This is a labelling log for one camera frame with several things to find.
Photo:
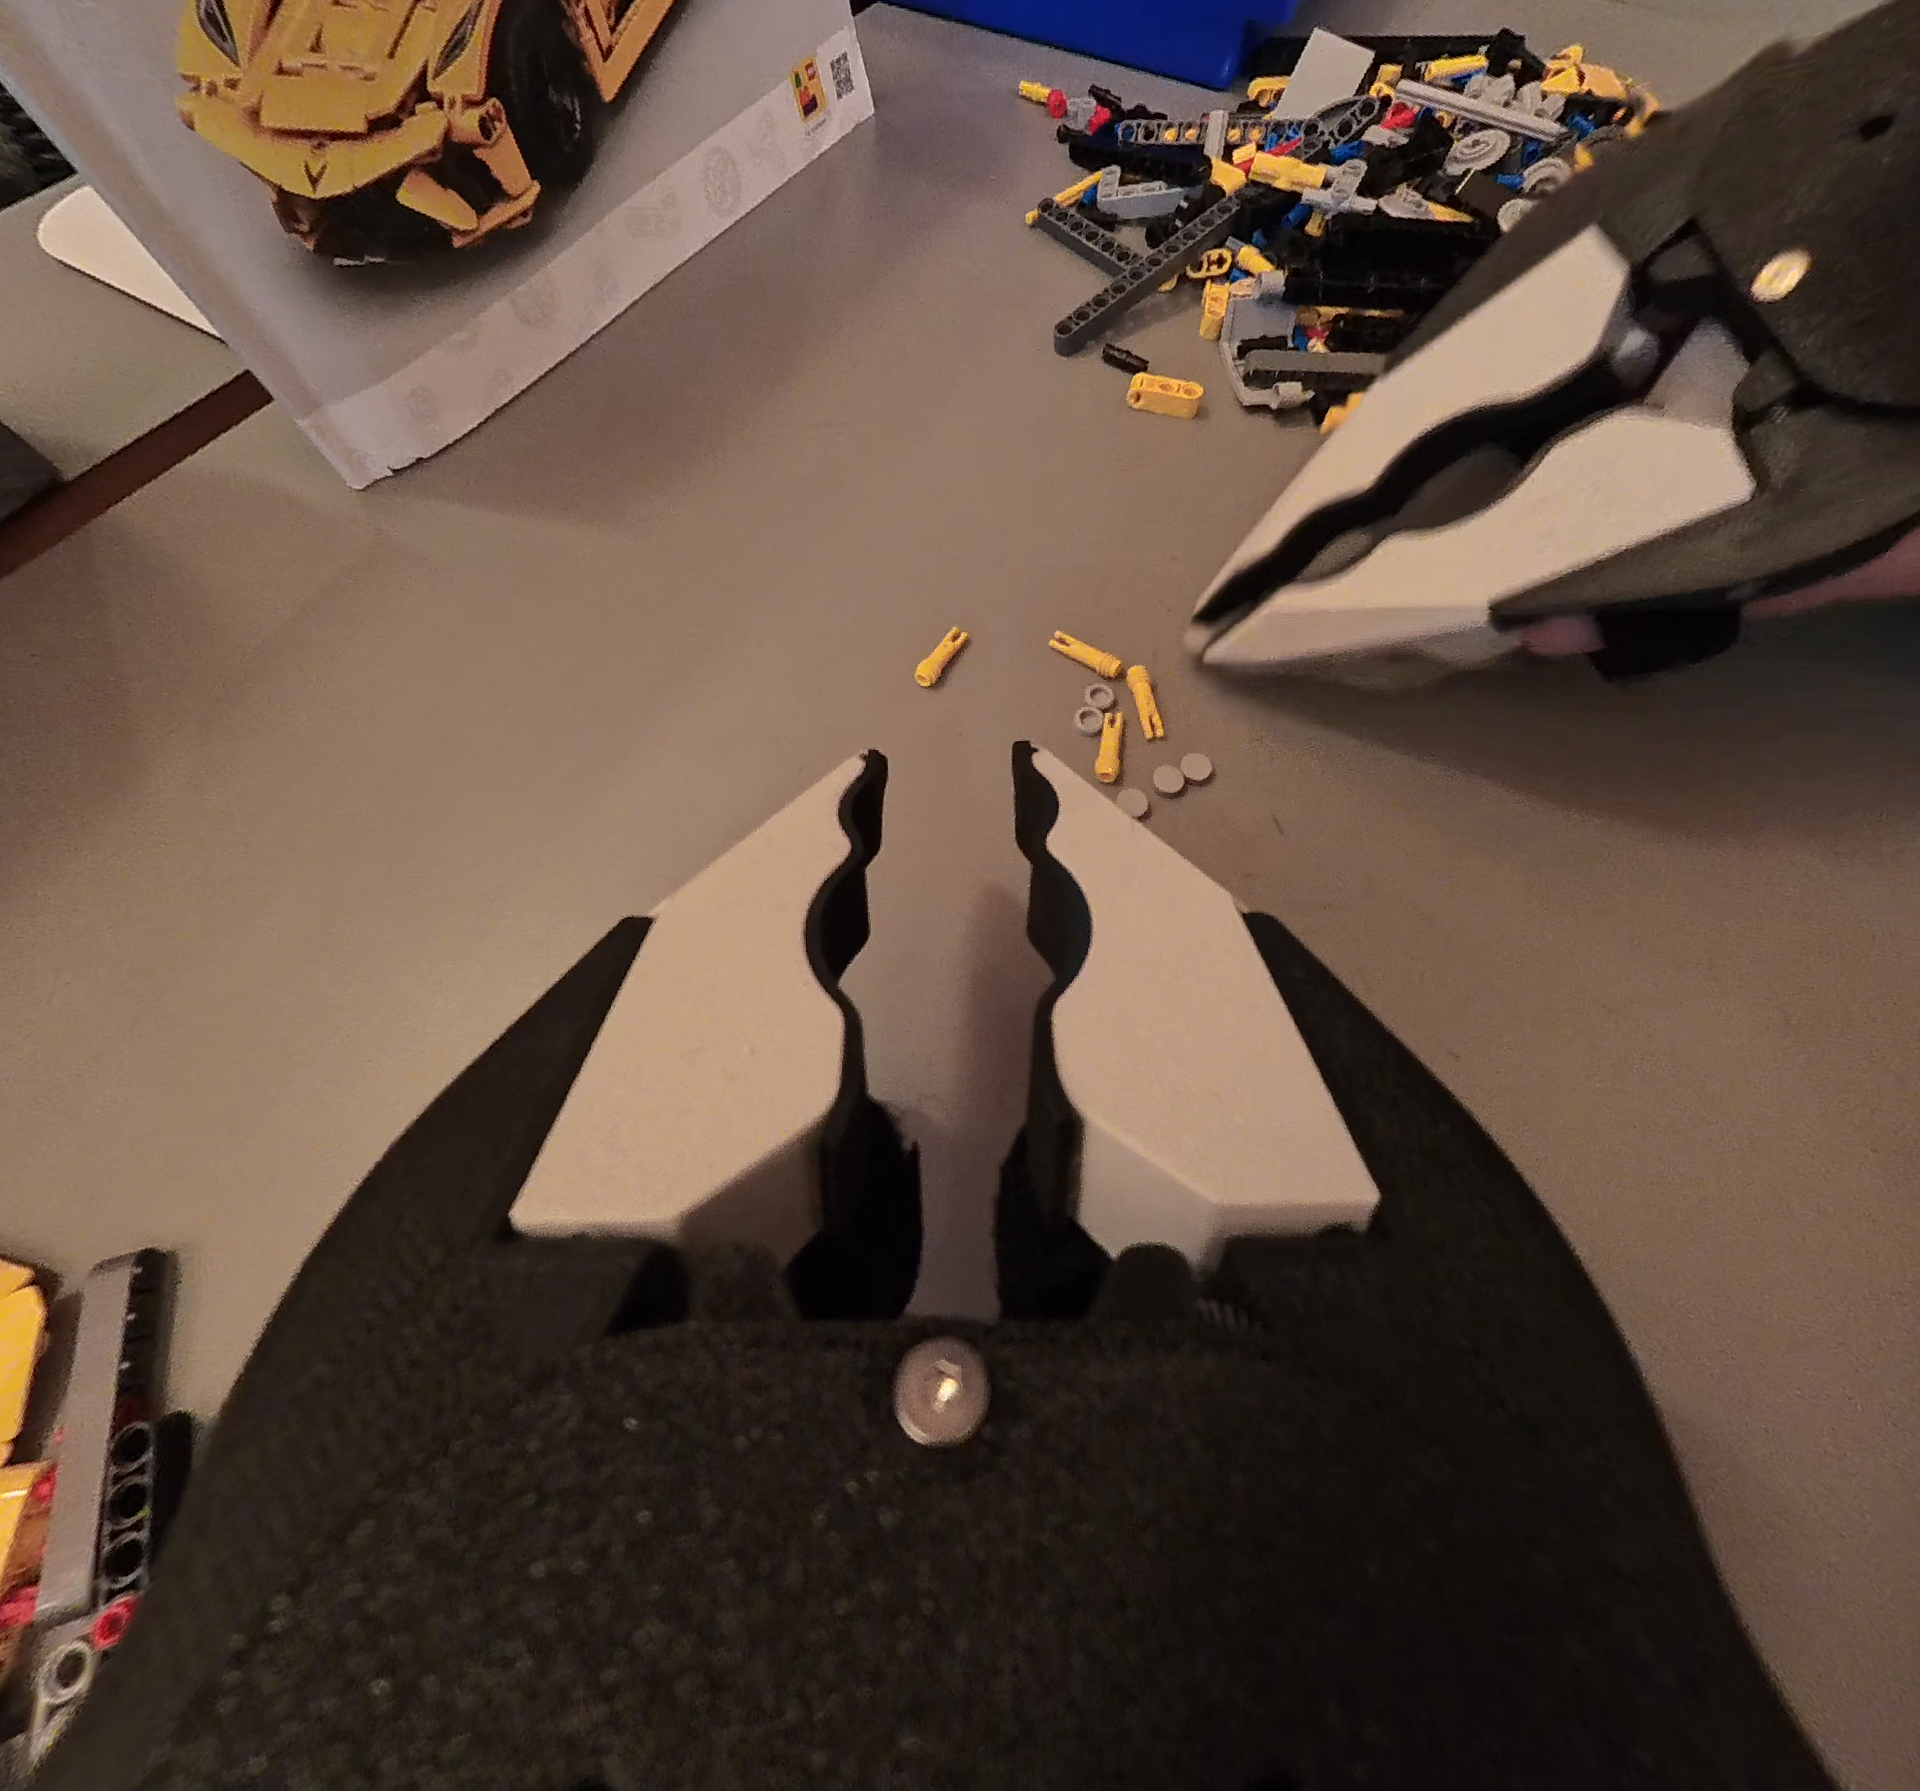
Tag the long dark grey beam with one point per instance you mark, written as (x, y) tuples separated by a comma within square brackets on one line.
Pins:
[(1142, 284)]

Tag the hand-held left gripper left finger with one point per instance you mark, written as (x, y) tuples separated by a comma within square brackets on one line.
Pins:
[(675, 1072)]

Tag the yellow toy car section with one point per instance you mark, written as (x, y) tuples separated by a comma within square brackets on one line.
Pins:
[(107, 1371)]

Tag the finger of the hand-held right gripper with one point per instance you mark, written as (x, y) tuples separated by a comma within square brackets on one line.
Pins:
[(1501, 546), (1454, 365)]

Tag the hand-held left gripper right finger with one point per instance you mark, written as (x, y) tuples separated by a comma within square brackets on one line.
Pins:
[(1216, 1072)]

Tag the white flat stand base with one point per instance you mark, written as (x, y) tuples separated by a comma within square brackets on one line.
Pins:
[(121, 261)]

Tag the yellow holed toy brick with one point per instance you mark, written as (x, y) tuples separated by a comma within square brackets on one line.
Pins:
[(1167, 394)]

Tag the person's right hand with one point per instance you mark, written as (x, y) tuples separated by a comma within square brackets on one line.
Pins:
[(1844, 576)]

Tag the white instruction booklet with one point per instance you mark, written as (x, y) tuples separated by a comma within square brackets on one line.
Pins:
[(675, 200)]

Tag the grey desk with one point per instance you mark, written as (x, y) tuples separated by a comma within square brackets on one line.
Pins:
[(451, 697)]

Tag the pile of toy bricks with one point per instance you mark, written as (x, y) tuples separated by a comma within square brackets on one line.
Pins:
[(1349, 246)]

